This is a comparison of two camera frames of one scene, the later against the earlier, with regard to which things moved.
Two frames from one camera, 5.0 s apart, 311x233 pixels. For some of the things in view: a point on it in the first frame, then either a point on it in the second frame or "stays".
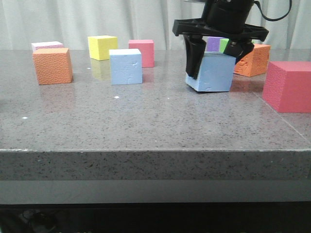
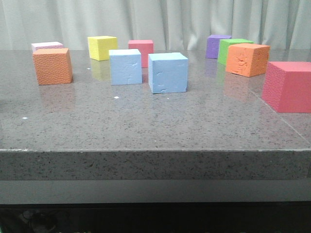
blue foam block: x=126 y=66 stays
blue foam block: x=215 y=74 -> x=167 y=72
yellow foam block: x=99 y=45 stays
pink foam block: x=46 y=44 stays
